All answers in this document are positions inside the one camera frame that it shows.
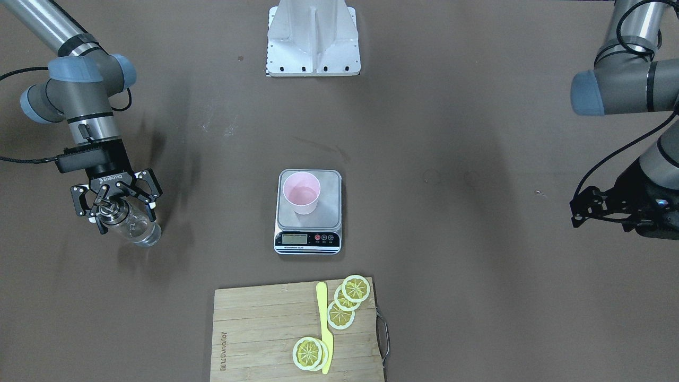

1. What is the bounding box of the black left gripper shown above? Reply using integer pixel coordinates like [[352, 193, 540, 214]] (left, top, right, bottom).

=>
[[570, 160, 678, 241]]

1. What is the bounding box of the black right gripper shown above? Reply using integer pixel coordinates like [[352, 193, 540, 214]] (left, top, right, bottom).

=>
[[56, 140, 163, 235]]

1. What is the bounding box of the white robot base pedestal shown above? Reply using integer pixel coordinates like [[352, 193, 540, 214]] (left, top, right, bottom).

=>
[[265, 1, 361, 77]]

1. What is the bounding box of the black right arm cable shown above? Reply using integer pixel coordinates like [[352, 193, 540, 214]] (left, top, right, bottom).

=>
[[0, 66, 59, 164]]

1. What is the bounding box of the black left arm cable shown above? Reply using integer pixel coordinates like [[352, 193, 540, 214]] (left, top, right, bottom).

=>
[[574, 0, 679, 207]]

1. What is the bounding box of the pink plastic cup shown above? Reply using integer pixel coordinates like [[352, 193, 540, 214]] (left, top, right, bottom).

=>
[[282, 171, 321, 215]]

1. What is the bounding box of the lemon slice lower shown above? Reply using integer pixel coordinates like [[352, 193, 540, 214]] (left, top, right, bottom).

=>
[[327, 302, 355, 331]]

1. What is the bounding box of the digital kitchen scale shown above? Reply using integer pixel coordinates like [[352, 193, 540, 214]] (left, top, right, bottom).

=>
[[273, 169, 343, 255]]

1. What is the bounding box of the glass sauce bottle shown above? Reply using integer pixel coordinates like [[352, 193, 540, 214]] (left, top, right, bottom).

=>
[[95, 199, 162, 248]]

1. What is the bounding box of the lemon slice under pair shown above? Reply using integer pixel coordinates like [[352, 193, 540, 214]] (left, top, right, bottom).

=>
[[310, 338, 329, 371]]

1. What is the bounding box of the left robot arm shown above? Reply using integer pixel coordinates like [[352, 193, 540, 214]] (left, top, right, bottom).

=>
[[570, 1, 678, 240]]

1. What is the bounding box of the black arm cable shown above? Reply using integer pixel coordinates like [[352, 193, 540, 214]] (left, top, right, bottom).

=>
[[574, 0, 679, 207], [0, 66, 59, 164]]

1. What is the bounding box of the lemon slice middle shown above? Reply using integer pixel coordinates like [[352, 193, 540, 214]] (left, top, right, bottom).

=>
[[333, 285, 361, 311]]

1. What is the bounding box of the lemon slice top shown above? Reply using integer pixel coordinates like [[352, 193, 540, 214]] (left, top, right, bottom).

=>
[[341, 275, 371, 303]]

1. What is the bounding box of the bamboo cutting board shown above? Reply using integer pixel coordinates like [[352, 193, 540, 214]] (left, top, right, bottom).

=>
[[210, 281, 389, 381]]

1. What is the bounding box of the yellow plastic knife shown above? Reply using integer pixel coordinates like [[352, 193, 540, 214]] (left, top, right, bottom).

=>
[[315, 281, 334, 375]]

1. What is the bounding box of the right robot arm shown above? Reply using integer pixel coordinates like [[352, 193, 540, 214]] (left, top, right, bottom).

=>
[[2, 1, 162, 247]]

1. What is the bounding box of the lemon slice front pair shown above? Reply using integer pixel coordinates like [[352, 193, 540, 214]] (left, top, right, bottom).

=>
[[292, 336, 320, 371]]

